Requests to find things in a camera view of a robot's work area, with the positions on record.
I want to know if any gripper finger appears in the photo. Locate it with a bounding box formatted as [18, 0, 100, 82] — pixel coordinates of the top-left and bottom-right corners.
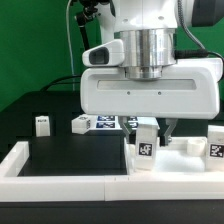
[119, 116, 136, 144]
[159, 118, 178, 147]

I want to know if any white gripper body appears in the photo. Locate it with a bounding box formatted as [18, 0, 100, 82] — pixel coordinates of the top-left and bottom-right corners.
[80, 58, 223, 119]

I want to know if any white square tabletop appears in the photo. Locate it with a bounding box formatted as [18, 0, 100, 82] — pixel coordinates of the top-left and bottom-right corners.
[125, 137, 213, 174]

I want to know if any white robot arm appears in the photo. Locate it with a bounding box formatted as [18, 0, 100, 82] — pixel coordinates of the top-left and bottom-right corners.
[76, 0, 224, 146]

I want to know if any AprilTag marker sheet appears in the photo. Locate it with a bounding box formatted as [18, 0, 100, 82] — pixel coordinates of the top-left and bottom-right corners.
[95, 116, 138, 130]

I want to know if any white U-shaped fence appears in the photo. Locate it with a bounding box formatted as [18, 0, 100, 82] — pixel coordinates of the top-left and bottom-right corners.
[0, 141, 224, 202]

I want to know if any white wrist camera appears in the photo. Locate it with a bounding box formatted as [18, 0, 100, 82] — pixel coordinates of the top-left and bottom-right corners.
[82, 39, 125, 67]

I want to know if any black cable bundle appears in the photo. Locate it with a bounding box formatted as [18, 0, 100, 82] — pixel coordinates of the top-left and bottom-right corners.
[39, 74, 83, 93]

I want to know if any grey hanging cable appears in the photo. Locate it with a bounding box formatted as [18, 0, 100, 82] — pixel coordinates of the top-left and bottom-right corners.
[65, 0, 76, 92]

